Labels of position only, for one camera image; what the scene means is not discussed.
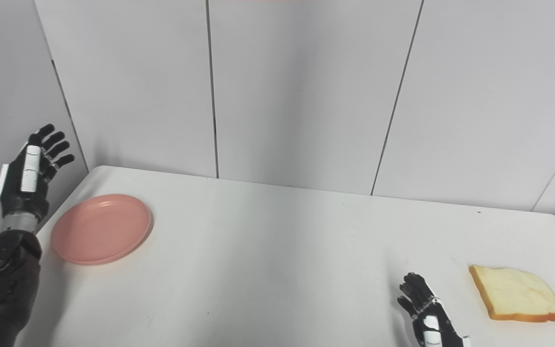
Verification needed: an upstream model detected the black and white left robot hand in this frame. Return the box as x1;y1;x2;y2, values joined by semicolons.
0;124;76;222

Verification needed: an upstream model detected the slice of white bread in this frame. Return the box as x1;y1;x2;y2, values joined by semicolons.
469;264;555;323

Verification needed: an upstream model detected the pink round plate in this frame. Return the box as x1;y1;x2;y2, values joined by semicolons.
50;194;153;266

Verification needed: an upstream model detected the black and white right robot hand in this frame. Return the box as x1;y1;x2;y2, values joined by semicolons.
397;272;472;347

